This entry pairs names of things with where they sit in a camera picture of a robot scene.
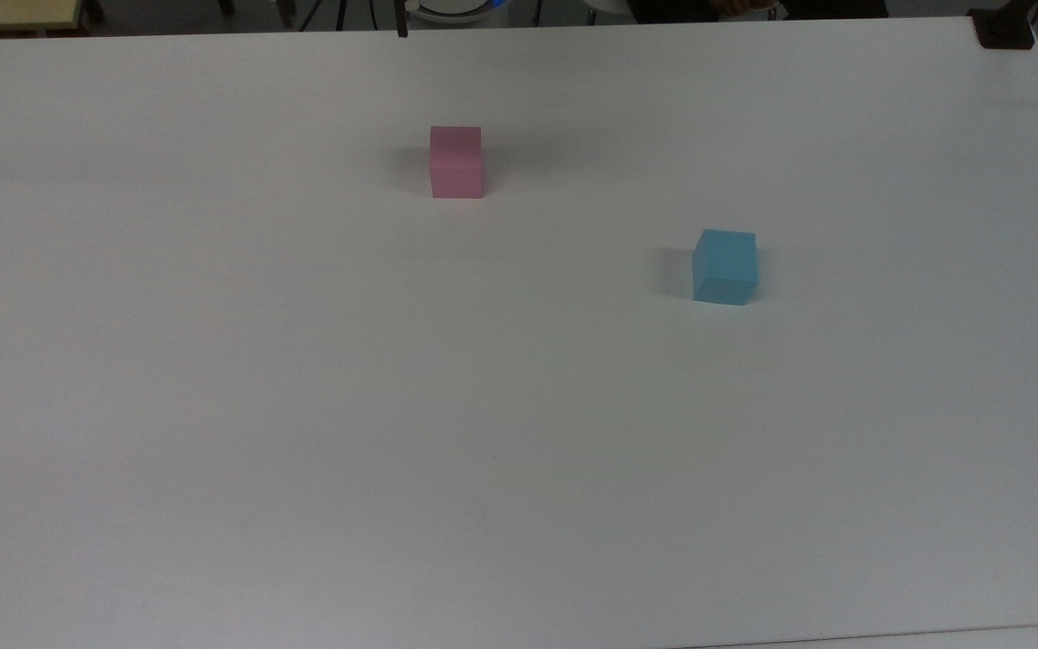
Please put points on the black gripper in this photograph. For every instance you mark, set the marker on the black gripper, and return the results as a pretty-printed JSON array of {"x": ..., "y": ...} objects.
[{"x": 402, "y": 11}]

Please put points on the blue cube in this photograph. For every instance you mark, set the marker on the blue cube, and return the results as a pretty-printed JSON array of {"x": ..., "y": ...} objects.
[{"x": 724, "y": 269}]

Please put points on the pink cube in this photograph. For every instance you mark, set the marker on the pink cube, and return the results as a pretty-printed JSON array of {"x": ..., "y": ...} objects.
[{"x": 456, "y": 164}]

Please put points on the black tripod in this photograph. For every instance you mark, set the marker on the black tripod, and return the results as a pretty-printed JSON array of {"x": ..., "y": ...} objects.
[{"x": 339, "y": 13}]

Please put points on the wooden table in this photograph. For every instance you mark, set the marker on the wooden table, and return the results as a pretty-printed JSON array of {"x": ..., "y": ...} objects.
[{"x": 10, "y": 13}]

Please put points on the black clamp base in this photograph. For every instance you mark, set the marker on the black clamp base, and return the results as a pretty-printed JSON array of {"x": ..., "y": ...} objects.
[{"x": 1004, "y": 31}]

